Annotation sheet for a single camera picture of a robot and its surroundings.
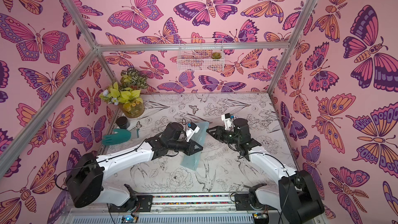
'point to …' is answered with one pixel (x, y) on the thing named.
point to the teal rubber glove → (123, 135)
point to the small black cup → (122, 122)
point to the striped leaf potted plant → (131, 78)
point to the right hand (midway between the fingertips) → (209, 130)
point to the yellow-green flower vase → (130, 103)
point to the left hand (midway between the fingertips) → (203, 148)
